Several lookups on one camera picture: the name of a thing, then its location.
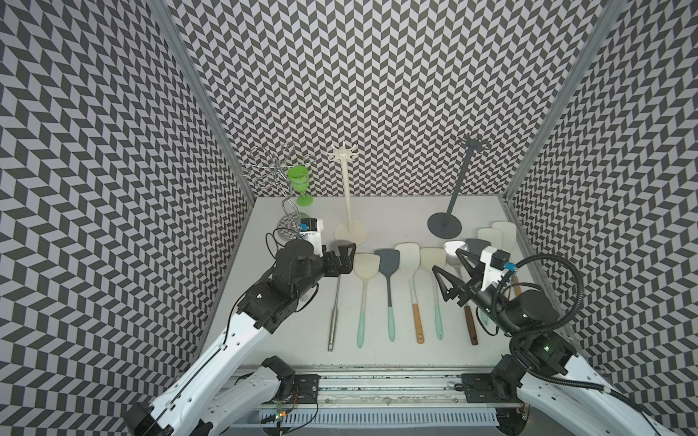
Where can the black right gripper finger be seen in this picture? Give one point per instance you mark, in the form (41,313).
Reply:
(472,264)
(451,287)

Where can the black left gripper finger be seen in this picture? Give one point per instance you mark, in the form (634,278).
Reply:
(334,261)
(347,252)

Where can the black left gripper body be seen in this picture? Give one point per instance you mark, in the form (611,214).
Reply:
(322,261)

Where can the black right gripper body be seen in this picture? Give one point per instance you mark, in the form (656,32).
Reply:
(486,300)

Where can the steel spoon brown handle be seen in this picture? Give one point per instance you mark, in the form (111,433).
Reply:
(450,248)

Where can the grey turner mint handle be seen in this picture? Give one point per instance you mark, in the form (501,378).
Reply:
(388,266)

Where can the white spatula mint handle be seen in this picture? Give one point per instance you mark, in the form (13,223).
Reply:
(431,257)

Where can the white spatula wooden handle rack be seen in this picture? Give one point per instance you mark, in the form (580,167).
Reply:
(409,264)

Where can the grey spatula mint handle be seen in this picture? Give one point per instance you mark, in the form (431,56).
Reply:
(476,246)

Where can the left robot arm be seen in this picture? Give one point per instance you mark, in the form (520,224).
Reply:
(234,343)

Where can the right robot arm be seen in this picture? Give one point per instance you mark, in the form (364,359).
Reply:
(543,369)

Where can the cream utensil rack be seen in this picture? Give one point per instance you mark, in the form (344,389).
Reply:
(350,230)

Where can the dark grey utensil rack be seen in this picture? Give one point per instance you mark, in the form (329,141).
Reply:
(446,225)

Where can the green plastic goblet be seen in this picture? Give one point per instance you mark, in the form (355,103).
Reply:
(298,176)

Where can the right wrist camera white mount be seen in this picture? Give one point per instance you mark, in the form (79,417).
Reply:
(497,264)

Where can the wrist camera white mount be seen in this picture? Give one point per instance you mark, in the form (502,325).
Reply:
(497,264)
(310,230)

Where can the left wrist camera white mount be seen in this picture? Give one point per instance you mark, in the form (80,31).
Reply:
(310,230)

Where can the chrome wire glass rack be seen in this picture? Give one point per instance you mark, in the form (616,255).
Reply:
(276,168)

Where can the metal base rail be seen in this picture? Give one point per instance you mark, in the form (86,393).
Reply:
(281,400)

